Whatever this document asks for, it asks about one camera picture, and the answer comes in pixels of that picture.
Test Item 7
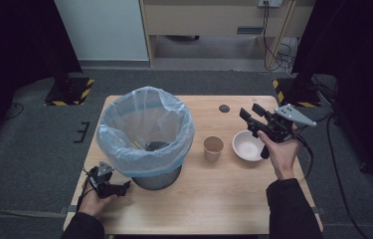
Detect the grey wall socket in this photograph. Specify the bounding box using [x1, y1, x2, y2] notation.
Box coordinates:
[258, 0, 283, 9]

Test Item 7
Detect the dark crumpled object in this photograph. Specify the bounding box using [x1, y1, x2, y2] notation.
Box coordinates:
[145, 140, 171, 152]

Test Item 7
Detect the brown paper cup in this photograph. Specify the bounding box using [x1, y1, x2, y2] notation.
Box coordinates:
[203, 135, 225, 163]

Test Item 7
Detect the black floor cable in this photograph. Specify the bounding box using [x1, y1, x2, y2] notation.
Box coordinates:
[5, 102, 26, 121]
[312, 112, 335, 124]
[326, 114, 371, 239]

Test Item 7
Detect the bundle of white cables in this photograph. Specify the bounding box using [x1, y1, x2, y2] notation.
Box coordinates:
[277, 37, 300, 69]

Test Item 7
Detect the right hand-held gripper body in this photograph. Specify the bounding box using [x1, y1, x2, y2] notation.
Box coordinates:
[255, 103, 318, 160]

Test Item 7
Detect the light wooden desk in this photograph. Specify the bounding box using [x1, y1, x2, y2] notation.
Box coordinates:
[139, 0, 317, 72]

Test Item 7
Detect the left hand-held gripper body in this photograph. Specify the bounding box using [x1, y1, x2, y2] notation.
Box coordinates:
[87, 160, 119, 200]

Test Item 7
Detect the right hand-held gripper cable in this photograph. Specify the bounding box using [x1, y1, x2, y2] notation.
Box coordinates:
[293, 131, 315, 179]

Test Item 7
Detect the grey metal trash bin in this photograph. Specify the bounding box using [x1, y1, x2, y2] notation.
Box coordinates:
[131, 165, 183, 191]

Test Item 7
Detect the left hand-held gripper cable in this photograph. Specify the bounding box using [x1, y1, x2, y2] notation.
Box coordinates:
[74, 167, 93, 213]

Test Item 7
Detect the person's right hand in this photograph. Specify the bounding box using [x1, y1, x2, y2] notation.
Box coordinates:
[257, 129, 303, 182]

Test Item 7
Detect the white bowl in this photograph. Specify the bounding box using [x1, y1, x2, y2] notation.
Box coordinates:
[232, 129, 268, 162]

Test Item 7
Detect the hand-held gripper cable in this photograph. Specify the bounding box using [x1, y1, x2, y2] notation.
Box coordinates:
[293, 131, 315, 179]
[74, 167, 93, 213]

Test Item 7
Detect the person's left hand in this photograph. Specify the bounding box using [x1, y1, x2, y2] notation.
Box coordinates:
[78, 189, 118, 219]

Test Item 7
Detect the black curtain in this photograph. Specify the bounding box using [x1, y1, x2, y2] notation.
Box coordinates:
[290, 0, 373, 197]
[0, 0, 84, 157]

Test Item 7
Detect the trash bin with plastic bag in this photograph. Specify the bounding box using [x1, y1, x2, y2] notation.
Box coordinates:
[95, 86, 196, 179]

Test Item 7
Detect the striped black stand base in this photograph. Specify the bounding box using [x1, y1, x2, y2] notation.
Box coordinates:
[44, 77, 95, 108]
[272, 77, 322, 109]

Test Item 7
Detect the black hanging cable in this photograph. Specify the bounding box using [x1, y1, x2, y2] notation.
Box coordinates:
[262, 1, 295, 73]

